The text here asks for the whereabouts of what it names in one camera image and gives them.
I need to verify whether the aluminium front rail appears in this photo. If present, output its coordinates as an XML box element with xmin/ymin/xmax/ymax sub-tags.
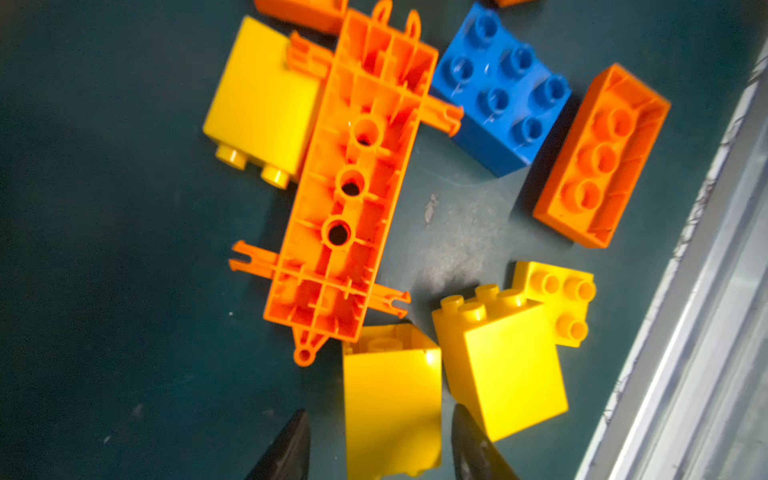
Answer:
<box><xmin>577</xmin><ymin>52</ymin><xmax>767</xmax><ymax>479</ymax></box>

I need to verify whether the small yellow brick bottom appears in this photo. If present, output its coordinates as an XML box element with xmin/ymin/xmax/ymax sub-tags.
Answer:
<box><xmin>512</xmin><ymin>261</ymin><xmax>597</xmax><ymax>348</ymax></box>

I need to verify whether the orange brick right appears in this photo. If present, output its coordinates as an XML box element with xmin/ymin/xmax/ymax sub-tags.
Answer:
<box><xmin>494</xmin><ymin>0</ymin><xmax>534</xmax><ymax>8</ymax></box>

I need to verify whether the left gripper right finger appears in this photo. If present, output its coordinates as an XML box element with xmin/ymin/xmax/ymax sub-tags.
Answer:
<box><xmin>451</xmin><ymin>404</ymin><xmax>519</xmax><ymax>480</ymax></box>

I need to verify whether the orange brick bottom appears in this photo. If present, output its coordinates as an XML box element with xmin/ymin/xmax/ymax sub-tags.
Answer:
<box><xmin>533</xmin><ymin>64</ymin><xmax>671</xmax><ymax>249</ymax></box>

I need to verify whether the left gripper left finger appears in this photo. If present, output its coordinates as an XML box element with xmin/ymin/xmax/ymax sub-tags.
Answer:
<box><xmin>245</xmin><ymin>409</ymin><xmax>311</xmax><ymax>480</ymax></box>

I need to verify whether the orange brick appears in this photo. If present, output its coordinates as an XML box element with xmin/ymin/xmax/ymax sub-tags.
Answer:
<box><xmin>533</xmin><ymin>64</ymin><xmax>671</xmax><ymax>249</ymax></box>
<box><xmin>253</xmin><ymin>0</ymin><xmax>349</xmax><ymax>35</ymax></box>
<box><xmin>494</xmin><ymin>0</ymin><xmax>534</xmax><ymax>8</ymax></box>

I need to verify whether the orange brick upper center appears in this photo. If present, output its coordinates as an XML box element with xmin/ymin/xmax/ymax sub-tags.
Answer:
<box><xmin>253</xmin><ymin>0</ymin><xmax>349</xmax><ymax>35</ymax></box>

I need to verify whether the blue brick center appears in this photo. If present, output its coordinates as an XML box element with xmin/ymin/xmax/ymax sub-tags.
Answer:
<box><xmin>431</xmin><ymin>2</ymin><xmax>572</xmax><ymax>177</ymax></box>

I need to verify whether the orange lego chassis piece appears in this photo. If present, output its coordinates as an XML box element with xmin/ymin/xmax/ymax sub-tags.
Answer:
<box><xmin>229</xmin><ymin>1</ymin><xmax>464</xmax><ymax>367</ymax></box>

